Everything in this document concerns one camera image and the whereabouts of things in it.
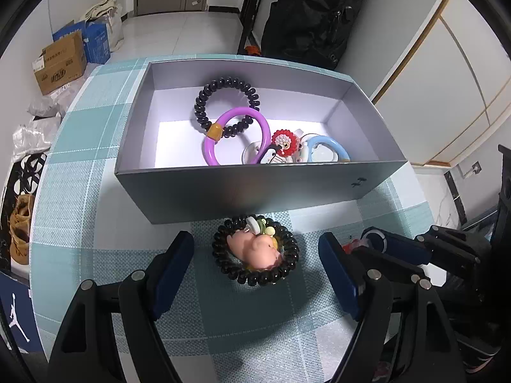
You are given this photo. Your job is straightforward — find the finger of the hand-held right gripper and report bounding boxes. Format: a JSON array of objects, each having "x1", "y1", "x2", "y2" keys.
[
  {"x1": 385, "y1": 225, "x2": 482, "y2": 267},
  {"x1": 350, "y1": 245, "x2": 431, "y2": 284}
]

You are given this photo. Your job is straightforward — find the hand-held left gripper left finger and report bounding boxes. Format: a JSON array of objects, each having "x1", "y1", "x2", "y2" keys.
[{"x1": 48, "y1": 230, "x2": 195, "y2": 383}]

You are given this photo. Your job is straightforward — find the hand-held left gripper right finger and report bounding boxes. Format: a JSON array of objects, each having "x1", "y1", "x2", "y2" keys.
[{"x1": 318, "y1": 232, "x2": 468, "y2": 383}]

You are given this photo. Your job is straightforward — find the black bead bracelet with pig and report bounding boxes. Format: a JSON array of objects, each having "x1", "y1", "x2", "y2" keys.
[{"x1": 212, "y1": 215, "x2": 300, "y2": 287}]

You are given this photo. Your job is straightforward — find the grey cardboard box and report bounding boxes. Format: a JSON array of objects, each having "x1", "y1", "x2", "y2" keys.
[{"x1": 115, "y1": 58, "x2": 408, "y2": 225}]

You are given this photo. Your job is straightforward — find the light blue ring bracelet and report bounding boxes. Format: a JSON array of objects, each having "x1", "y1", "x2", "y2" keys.
[{"x1": 297, "y1": 135, "x2": 352, "y2": 164}]

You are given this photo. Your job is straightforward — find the red and white charm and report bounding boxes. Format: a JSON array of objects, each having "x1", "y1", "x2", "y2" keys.
[{"x1": 261, "y1": 129, "x2": 306, "y2": 165}]

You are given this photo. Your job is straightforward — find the black spiral hair tie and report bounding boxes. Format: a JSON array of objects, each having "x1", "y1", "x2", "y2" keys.
[{"x1": 194, "y1": 78, "x2": 261, "y2": 138}]

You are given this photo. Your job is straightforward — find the purple bracelet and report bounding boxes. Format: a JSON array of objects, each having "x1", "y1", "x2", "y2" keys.
[{"x1": 203, "y1": 107, "x2": 272, "y2": 167}]

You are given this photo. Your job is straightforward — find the teal checkered tablecloth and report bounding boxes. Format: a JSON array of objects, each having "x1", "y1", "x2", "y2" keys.
[{"x1": 30, "y1": 53, "x2": 436, "y2": 383}]

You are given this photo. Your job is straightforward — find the blue shoebox with white logo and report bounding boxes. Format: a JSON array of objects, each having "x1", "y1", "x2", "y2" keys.
[{"x1": 0, "y1": 273, "x2": 44, "y2": 354}]

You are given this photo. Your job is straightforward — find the brown boots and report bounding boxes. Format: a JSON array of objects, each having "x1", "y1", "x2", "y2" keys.
[{"x1": 9, "y1": 193, "x2": 36, "y2": 266}]

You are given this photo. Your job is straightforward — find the white wardrobe with wood trim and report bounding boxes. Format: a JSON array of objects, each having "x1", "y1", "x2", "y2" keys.
[{"x1": 369, "y1": 0, "x2": 511, "y2": 168}]

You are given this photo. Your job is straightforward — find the clear plastic bag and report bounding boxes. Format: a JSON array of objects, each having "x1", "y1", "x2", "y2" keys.
[
  {"x1": 27, "y1": 88, "x2": 80, "y2": 118},
  {"x1": 12, "y1": 122, "x2": 60, "y2": 160}
]

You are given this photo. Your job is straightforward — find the brown cardboard carton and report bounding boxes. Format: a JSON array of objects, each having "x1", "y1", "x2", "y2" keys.
[{"x1": 32, "y1": 32, "x2": 88, "y2": 95}]

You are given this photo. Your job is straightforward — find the blue carton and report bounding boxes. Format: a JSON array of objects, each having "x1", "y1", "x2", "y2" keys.
[{"x1": 53, "y1": 20, "x2": 111, "y2": 64}]

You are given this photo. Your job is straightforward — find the black backpack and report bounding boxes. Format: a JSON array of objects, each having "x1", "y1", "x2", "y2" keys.
[{"x1": 260, "y1": 0, "x2": 374, "y2": 70}]

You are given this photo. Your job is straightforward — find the white tote bag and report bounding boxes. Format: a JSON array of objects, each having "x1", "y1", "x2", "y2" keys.
[{"x1": 80, "y1": 0, "x2": 125, "y2": 52}]

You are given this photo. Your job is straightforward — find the black coat rack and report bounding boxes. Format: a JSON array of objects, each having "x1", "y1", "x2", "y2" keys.
[{"x1": 237, "y1": 0, "x2": 276, "y2": 54}]

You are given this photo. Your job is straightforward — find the wall socket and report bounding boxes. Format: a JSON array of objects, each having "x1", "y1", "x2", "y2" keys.
[{"x1": 459, "y1": 161, "x2": 482, "y2": 179}]

